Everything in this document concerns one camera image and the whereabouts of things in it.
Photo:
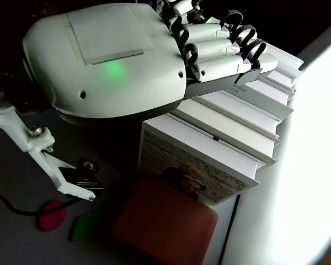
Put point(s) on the photo cover black spine book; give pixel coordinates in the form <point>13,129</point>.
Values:
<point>198,154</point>

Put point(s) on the green wooden block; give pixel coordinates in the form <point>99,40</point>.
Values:
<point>84,226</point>

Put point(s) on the red hardcover book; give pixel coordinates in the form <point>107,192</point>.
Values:
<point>165,229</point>

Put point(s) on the white book SPECIAL ISSUE spine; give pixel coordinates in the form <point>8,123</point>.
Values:
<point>281,80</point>

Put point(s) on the grey table cloth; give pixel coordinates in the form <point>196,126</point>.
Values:
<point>22,243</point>

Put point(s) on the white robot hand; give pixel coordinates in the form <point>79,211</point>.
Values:
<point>99,69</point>

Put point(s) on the white book FASHIONINDIA spine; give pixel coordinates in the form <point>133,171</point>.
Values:
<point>251,107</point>

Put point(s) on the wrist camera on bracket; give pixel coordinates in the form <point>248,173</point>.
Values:
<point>36,138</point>

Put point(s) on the white book Chinese lettered spine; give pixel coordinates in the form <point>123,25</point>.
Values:
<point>231,132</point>

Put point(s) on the magenta round wooden block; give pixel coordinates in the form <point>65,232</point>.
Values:
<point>53,218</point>

